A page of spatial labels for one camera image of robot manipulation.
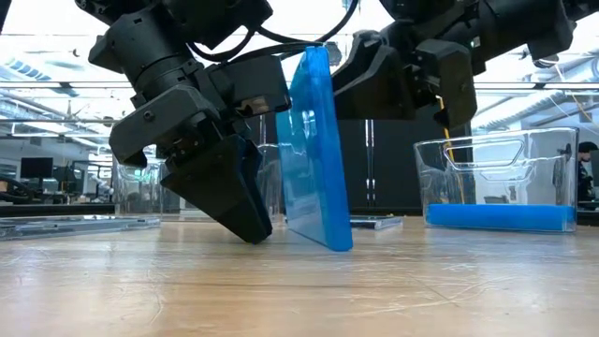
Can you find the black ceiling camera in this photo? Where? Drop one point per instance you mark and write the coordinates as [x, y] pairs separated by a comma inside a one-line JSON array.
[[335, 54]]

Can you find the jewel case grey marbled insert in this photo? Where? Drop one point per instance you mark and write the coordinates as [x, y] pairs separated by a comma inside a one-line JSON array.
[[70, 227]]

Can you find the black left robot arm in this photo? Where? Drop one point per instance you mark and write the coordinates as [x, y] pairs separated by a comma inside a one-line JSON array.
[[140, 37]]

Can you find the blue plastic case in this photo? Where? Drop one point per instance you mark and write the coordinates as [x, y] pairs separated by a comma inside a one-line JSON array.
[[309, 164], [501, 210], [501, 225]]

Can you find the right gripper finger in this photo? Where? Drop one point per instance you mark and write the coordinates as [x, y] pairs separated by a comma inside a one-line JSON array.
[[374, 84]]

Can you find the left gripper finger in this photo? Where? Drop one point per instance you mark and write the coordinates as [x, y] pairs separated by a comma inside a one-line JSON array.
[[255, 156], [220, 196]]

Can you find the person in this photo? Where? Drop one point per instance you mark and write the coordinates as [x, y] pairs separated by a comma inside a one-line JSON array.
[[587, 173]]

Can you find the clear plastic bin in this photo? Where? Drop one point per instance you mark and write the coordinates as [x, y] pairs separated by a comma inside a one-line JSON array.
[[496, 178], [135, 187]]

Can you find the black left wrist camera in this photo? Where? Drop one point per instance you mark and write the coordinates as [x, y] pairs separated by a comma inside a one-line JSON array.
[[248, 84]]

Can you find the black partition panel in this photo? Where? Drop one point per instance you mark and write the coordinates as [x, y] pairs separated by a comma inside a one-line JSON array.
[[398, 164]]

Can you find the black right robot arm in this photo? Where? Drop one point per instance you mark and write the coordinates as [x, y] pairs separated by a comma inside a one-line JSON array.
[[515, 23]]

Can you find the dark monitor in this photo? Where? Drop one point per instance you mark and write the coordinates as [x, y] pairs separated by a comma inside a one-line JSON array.
[[36, 167]]

